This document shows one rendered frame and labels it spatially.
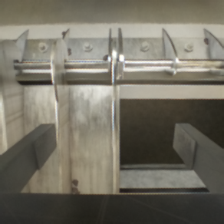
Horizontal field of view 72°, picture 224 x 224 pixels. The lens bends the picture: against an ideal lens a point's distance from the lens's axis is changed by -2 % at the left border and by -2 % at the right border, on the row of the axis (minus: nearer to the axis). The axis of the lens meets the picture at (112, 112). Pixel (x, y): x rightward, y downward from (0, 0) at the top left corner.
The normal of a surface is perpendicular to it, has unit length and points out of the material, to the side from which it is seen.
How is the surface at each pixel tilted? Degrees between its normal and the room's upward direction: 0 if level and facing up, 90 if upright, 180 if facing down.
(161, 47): 29
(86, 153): 9
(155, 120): 20
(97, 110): 14
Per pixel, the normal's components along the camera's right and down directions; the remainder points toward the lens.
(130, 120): -0.01, -0.07
